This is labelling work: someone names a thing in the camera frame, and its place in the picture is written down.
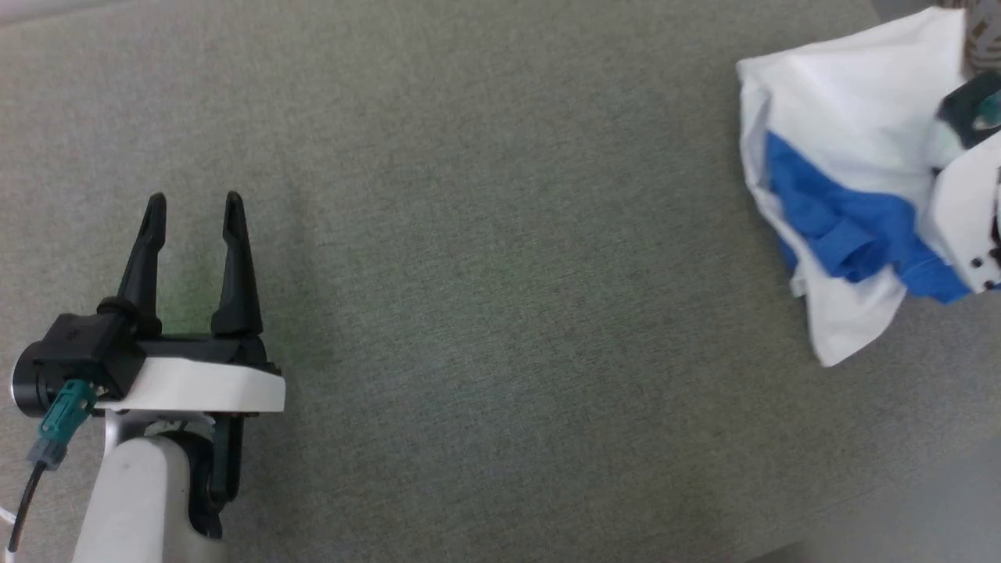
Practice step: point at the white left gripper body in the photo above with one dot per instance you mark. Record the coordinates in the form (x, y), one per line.
(203, 387)

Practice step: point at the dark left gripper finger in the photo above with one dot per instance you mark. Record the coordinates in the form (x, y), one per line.
(145, 266)
(237, 281)

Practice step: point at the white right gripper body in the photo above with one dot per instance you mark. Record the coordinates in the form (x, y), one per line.
(966, 219)

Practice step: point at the blue and white garment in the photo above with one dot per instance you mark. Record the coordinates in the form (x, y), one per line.
(852, 109)

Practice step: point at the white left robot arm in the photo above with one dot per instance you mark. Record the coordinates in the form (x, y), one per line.
(133, 500)

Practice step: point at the grey-brown patterned object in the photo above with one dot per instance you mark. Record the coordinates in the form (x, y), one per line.
(985, 35)

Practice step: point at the grey fabric sofa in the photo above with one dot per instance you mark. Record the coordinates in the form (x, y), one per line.
(508, 274)

